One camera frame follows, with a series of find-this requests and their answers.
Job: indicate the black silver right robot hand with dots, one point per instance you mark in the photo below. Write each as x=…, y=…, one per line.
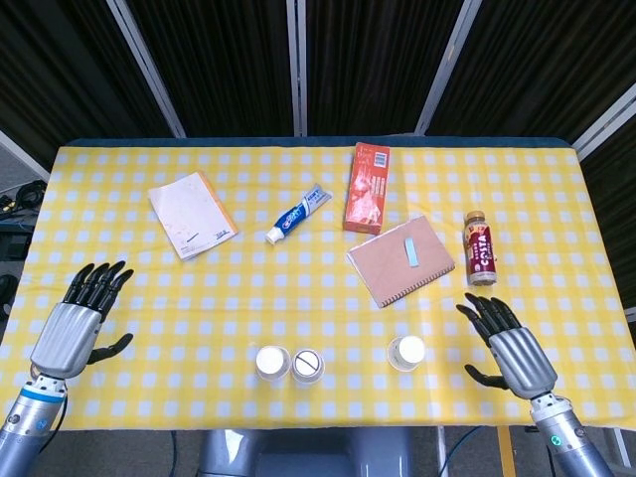
x=522, y=360

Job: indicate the blue white toothpaste tube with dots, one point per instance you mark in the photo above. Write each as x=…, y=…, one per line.
x=293, y=218

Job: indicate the plain white paper cup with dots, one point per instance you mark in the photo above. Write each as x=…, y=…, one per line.
x=408, y=350
x=272, y=362

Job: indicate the yellow white checkered tablecloth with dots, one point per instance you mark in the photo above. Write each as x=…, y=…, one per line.
x=248, y=298

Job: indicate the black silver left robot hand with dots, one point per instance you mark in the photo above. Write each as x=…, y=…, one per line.
x=67, y=338

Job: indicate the red Costa coffee bottle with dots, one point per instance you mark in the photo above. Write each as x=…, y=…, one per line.
x=479, y=248

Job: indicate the orange cardboard box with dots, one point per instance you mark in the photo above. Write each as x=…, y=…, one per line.
x=366, y=191

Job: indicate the white paper booklet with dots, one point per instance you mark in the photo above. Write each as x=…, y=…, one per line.
x=191, y=216

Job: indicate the brown spiral notebook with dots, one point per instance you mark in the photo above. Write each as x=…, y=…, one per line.
x=392, y=270

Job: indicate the white paper cup with line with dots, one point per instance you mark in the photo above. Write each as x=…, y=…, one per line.
x=307, y=365

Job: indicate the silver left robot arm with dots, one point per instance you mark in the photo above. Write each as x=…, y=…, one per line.
x=27, y=427

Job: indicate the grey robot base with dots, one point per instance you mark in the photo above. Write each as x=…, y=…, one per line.
x=298, y=454

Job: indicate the blue table edge padding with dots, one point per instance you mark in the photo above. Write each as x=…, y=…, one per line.
x=298, y=141

